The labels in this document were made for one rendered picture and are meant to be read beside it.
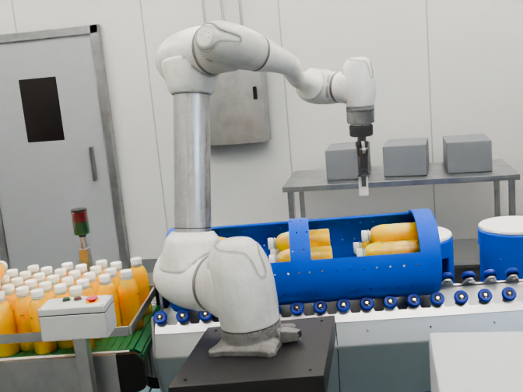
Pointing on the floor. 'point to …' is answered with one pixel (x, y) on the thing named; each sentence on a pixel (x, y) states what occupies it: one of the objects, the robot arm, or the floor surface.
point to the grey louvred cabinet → (476, 362)
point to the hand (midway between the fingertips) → (363, 185)
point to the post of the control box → (85, 365)
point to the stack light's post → (85, 257)
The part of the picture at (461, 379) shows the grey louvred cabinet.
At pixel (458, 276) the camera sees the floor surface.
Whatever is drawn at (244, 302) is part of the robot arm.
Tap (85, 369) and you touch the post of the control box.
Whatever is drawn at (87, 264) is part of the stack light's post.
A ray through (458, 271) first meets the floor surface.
